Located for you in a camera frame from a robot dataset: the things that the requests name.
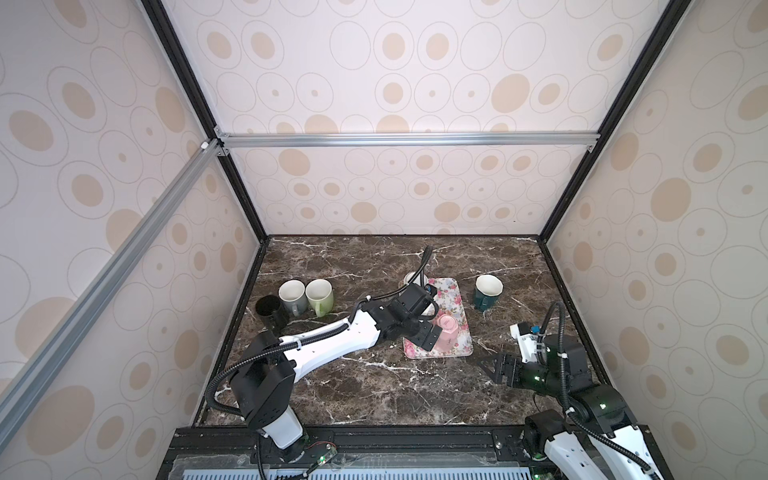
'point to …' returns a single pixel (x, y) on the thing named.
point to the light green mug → (320, 296)
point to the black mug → (270, 311)
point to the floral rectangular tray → (450, 301)
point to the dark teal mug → (487, 289)
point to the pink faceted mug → (448, 338)
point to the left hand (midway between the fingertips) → (434, 327)
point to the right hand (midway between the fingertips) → (490, 362)
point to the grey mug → (293, 296)
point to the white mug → (417, 280)
